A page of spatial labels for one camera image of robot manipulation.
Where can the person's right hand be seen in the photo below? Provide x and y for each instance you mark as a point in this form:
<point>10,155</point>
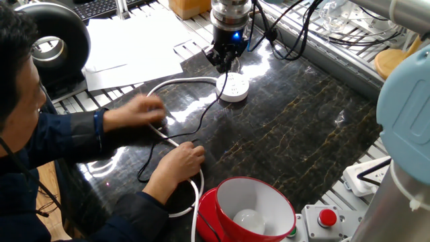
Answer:
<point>179,164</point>

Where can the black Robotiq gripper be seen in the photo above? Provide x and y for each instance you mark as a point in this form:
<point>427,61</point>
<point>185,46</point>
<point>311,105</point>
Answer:
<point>228,42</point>

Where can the grey box red button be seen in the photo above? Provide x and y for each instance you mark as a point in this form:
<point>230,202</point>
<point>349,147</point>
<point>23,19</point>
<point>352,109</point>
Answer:
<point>310,218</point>

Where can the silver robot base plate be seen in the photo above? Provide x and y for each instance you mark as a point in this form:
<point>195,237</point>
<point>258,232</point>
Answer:
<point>349,222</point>

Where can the long white power strip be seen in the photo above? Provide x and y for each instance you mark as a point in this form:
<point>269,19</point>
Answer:
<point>356,181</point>

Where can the grey aluminium frame beam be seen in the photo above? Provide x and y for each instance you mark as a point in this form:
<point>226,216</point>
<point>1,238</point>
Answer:
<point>329,67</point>

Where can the person's left forearm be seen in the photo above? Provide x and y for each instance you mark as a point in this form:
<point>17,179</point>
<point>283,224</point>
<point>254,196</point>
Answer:
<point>84,131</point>

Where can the round white power socket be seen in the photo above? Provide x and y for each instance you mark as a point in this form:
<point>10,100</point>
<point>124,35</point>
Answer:
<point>233,88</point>

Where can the light wooden block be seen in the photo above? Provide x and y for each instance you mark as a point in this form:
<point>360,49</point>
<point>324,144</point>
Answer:
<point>188,8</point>

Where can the black keyboard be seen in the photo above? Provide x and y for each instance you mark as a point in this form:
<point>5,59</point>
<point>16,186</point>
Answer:
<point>97,8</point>

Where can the round wooden stand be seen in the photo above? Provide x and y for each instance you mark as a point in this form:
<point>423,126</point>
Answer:
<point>386,62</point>

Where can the person's right forearm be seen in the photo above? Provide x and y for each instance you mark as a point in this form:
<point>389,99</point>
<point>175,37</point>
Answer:
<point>154,191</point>

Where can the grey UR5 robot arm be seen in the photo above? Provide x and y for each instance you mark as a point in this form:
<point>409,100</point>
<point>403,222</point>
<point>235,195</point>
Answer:
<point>403,117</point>

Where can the dark blue jacket torso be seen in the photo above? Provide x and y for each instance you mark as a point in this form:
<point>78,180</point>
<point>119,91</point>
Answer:
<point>20,201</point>

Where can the silver metal post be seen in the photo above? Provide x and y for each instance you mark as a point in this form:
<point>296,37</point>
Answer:
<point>122,10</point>

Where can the large white paper sheet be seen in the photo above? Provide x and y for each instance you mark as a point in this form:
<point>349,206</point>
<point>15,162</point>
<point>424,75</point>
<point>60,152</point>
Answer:
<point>134,74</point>

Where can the clear glass jug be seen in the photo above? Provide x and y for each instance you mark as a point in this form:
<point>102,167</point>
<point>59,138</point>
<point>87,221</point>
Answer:
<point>336,20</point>

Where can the red gooseneck desk lamp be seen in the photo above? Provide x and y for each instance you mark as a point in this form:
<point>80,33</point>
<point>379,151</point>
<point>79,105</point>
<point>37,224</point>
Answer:
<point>208,215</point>

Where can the person's left hand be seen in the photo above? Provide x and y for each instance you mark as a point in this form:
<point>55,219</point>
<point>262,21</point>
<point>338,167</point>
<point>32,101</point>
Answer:
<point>137,112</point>

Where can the grey box green button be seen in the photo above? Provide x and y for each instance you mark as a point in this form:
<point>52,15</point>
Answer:
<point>300,235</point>

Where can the person's head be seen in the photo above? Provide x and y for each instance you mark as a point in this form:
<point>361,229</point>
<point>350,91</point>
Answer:
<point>16,84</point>

